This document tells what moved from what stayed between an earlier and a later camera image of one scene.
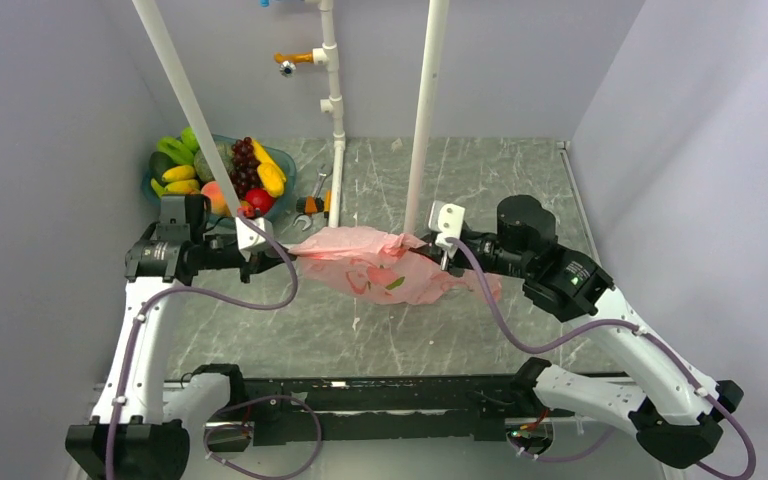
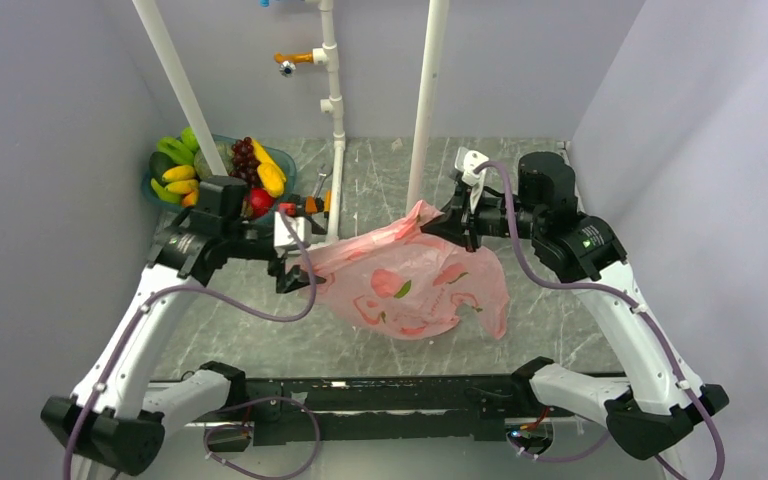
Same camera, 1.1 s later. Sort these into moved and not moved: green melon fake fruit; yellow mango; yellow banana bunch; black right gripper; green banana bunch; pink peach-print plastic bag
Moved: black right gripper; pink peach-print plastic bag
Not moved: yellow mango; yellow banana bunch; green melon fake fruit; green banana bunch
